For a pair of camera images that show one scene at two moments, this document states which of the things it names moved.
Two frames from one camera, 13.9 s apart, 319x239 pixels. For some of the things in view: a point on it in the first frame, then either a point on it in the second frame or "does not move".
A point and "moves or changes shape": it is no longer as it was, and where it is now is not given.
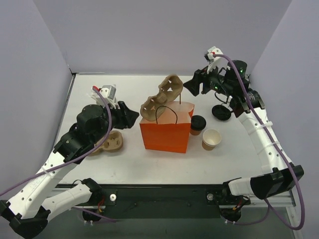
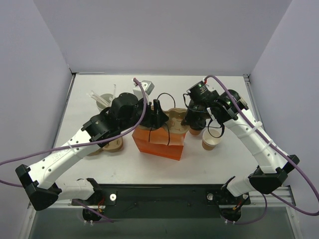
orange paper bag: (170, 133) moves or changes shape
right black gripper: (203, 81) -> (195, 119)
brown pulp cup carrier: (154, 106) -> (176, 116)
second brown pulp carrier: (113, 142) does not move
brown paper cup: (211, 138) does not move
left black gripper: (122, 116) -> (151, 116)
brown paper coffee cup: (195, 132) does not move
